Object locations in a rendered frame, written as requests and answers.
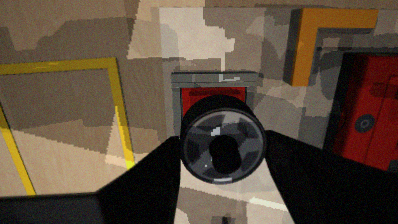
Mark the yellow tape outline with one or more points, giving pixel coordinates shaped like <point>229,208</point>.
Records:
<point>67,65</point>

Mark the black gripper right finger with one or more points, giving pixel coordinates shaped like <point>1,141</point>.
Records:
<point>320,187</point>

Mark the black tyre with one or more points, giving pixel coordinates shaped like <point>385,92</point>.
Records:
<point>210,118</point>

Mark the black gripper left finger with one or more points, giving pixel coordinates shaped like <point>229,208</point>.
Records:
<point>147,193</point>

